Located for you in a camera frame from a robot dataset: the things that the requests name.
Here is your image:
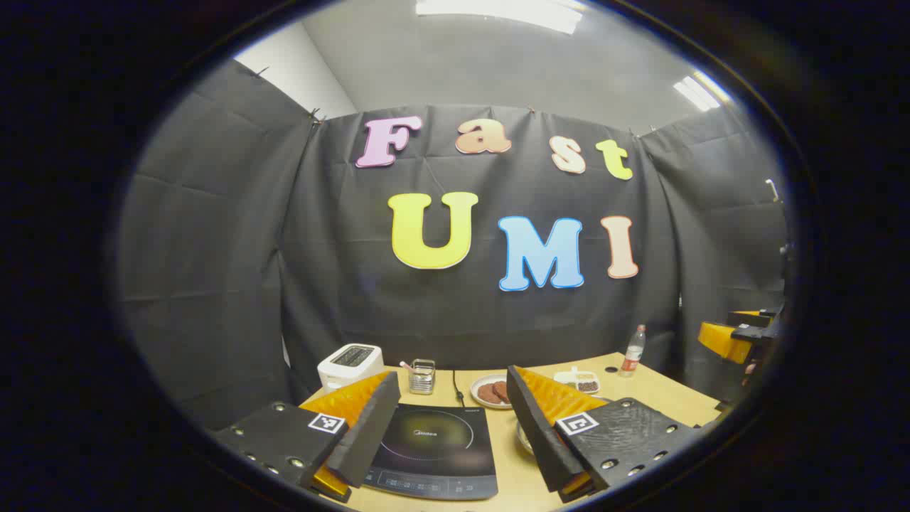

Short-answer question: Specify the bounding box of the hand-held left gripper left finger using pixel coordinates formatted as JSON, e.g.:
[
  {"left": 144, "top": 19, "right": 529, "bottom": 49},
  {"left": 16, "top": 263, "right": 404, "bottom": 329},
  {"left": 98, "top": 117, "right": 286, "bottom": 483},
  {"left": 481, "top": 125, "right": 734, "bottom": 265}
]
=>
[{"left": 213, "top": 370, "right": 402, "bottom": 504}]

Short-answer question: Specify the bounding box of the black backdrop cloth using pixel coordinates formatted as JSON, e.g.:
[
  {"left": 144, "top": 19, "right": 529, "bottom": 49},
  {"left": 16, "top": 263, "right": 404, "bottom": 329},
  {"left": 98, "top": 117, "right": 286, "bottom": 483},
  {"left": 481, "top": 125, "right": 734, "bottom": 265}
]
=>
[{"left": 117, "top": 60, "right": 790, "bottom": 427}]

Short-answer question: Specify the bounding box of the black induction cooktop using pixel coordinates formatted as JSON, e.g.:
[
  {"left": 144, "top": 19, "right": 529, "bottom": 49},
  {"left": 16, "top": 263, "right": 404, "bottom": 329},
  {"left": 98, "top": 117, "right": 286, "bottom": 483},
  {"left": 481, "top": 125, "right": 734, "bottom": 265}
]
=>
[{"left": 363, "top": 403, "right": 498, "bottom": 501}]

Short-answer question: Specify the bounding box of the wire mesh holder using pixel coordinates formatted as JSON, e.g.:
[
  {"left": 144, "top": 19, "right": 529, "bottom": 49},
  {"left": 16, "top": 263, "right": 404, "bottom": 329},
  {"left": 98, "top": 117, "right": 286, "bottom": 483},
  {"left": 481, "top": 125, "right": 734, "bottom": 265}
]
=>
[{"left": 409, "top": 359, "right": 437, "bottom": 395}]

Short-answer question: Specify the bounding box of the ceiling light panel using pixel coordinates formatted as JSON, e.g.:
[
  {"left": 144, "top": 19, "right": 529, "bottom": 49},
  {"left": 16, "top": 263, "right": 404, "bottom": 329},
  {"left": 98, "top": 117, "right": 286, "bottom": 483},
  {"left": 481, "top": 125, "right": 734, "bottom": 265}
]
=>
[{"left": 673, "top": 70, "right": 733, "bottom": 112}]

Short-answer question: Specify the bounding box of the white round plate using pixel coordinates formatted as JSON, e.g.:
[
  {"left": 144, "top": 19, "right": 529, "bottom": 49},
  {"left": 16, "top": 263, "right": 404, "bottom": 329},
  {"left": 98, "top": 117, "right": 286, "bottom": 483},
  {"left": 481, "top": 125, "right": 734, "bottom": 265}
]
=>
[{"left": 470, "top": 374, "right": 513, "bottom": 410}]

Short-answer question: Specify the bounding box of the plastic water bottle red label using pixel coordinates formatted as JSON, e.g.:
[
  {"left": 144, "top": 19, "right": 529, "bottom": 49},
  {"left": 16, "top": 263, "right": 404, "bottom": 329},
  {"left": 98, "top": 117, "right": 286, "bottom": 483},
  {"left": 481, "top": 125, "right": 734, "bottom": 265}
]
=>
[{"left": 619, "top": 324, "right": 647, "bottom": 378}]

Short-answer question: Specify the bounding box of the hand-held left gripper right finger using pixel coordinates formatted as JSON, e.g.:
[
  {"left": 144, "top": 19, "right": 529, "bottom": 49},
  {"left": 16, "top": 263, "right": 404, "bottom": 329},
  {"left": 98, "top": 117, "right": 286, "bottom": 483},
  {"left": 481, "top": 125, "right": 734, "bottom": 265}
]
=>
[{"left": 506, "top": 365, "right": 701, "bottom": 504}]

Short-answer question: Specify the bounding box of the white toaster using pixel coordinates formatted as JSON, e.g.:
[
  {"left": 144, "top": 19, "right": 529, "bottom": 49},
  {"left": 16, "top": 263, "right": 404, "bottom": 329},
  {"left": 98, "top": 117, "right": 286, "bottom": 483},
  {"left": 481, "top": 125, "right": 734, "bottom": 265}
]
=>
[{"left": 317, "top": 343, "right": 385, "bottom": 393}]

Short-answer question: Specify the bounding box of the white divided dish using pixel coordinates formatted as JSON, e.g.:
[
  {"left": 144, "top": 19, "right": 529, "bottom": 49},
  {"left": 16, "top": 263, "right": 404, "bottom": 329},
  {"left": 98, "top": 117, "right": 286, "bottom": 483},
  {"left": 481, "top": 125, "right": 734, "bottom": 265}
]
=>
[{"left": 554, "top": 368, "right": 601, "bottom": 395}]

